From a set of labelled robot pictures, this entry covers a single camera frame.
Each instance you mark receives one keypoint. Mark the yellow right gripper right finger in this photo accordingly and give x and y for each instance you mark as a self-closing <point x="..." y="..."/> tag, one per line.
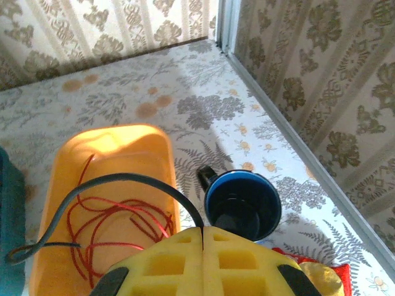
<point x="240" y="271"/>

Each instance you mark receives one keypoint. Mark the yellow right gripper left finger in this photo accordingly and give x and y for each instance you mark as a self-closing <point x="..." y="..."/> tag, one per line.
<point x="172" y="271"/>

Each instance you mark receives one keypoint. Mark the blue mug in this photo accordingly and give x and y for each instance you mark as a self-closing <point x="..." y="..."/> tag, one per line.
<point x="243" y="209"/>

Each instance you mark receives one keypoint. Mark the red snack packet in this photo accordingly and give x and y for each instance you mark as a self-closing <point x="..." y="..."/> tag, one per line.
<point x="339" y="274"/>

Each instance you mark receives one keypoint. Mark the yellow plastic bin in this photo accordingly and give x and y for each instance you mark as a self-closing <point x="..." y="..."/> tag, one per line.
<point x="123" y="154"/>

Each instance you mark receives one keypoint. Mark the teal plastic bin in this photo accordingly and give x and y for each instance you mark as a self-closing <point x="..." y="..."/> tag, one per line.
<point x="10" y="200"/>

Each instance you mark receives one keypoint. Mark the floral tablecloth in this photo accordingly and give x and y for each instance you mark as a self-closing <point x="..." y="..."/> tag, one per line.
<point x="216" y="77"/>

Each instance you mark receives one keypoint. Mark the aluminium frame rail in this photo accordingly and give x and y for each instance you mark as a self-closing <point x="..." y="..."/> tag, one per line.
<point x="308" y="152"/>

